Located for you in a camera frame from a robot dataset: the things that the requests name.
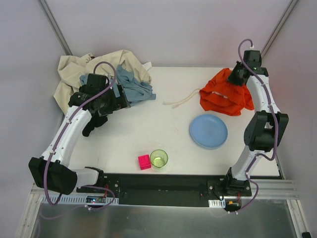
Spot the beige cloth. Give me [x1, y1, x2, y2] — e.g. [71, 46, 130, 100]
[53, 50, 152, 114]

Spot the blue-grey cloth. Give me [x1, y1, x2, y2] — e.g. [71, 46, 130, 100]
[80, 65, 156, 105]

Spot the orange cloth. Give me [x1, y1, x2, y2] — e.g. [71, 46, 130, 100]
[162, 68, 255, 117]

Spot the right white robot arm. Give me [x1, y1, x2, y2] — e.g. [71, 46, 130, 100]
[216, 49, 289, 196]

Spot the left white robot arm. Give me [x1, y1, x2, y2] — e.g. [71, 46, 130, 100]
[28, 74, 130, 195]

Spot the black cloth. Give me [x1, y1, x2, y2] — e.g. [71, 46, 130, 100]
[82, 114, 108, 137]

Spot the blue plastic plate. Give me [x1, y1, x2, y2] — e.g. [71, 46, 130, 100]
[189, 114, 228, 149]

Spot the pink plastic cube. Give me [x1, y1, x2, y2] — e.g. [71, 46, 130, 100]
[138, 155, 152, 170]

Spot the green transparent cup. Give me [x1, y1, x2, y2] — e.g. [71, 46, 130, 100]
[150, 149, 168, 169]

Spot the right aluminium corner post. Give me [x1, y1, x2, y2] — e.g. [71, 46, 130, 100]
[261, 0, 300, 59]

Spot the aluminium corner post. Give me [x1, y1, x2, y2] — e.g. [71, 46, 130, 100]
[261, 0, 300, 59]
[37, 0, 72, 56]

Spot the left aluminium corner post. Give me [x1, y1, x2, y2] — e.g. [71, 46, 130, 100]
[37, 0, 72, 56]

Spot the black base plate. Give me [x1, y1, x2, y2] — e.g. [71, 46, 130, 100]
[76, 174, 252, 207]

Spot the left white cable duct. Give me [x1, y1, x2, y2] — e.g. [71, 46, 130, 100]
[42, 194, 119, 206]

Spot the white cable duct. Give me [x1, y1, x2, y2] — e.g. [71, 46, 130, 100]
[208, 200, 226, 209]
[42, 194, 119, 206]

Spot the right white cable duct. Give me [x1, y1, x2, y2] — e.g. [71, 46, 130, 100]
[208, 200, 226, 209]

